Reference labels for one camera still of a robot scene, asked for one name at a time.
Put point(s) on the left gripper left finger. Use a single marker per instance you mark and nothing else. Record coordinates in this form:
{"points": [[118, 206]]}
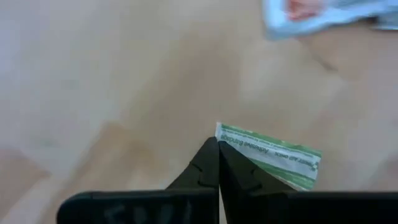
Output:
{"points": [[140, 208]]}

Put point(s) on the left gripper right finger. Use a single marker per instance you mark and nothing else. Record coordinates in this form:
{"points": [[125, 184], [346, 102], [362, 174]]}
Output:
{"points": [[295, 208]]}

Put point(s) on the green print bandage packet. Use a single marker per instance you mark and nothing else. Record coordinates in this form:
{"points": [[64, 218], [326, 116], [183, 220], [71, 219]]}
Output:
{"points": [[280, 155]]}

